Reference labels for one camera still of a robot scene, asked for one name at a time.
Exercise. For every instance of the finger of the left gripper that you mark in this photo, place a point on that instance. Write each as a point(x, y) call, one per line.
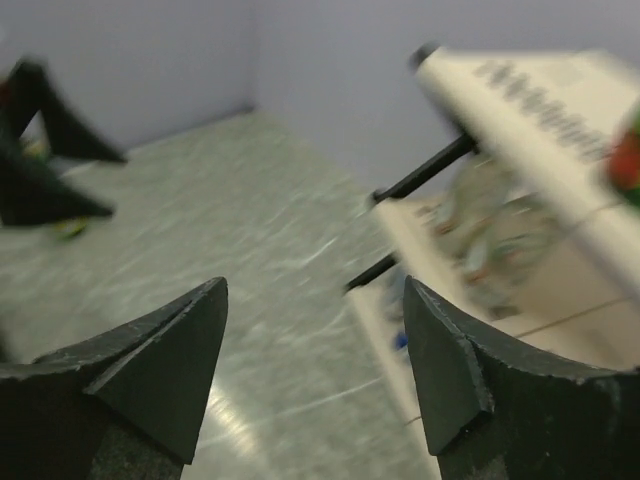
point(28, 92)
point(32, 195)

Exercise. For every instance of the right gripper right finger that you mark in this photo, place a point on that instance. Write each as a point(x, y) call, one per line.
point(495, 407)

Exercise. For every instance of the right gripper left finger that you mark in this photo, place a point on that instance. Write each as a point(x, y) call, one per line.
point(126, 404)

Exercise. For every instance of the clear glass bottle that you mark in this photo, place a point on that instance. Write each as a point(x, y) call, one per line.
point(503, 258)
point(469, 205)

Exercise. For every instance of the green Perrier bottle front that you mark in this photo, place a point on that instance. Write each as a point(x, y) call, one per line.
point(623, 164)

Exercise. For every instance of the beige checkered shelf rack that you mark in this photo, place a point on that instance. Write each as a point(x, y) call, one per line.
point(552, 118)

